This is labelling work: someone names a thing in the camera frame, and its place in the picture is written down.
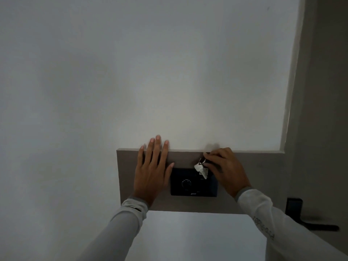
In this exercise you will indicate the person's right forearm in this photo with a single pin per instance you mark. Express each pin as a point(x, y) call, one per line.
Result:
point(282, 228)

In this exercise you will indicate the black wall switch panel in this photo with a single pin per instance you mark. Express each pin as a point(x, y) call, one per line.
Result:
point(190, 184)

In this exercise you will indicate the person's left hand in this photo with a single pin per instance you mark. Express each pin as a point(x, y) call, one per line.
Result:
point(148, 180)

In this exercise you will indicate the grey wall backing panel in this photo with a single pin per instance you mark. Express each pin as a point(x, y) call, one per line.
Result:
point(261, 182)

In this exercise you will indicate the person's right hand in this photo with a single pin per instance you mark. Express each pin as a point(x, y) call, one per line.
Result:
point(231, 172)

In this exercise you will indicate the grey door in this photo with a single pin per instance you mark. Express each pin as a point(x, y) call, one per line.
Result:
point(318, 119)

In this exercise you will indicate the person's right fingers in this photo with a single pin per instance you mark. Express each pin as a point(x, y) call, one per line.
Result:
point(210, 160)

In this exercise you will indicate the person's left thumb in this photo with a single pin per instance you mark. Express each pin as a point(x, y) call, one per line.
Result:
point(168, 172)

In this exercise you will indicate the person's left middle finger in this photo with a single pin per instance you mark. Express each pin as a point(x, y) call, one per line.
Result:
point(153, 150)

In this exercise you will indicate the person's left forearm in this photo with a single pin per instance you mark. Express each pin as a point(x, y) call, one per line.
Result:
point(119, 232)

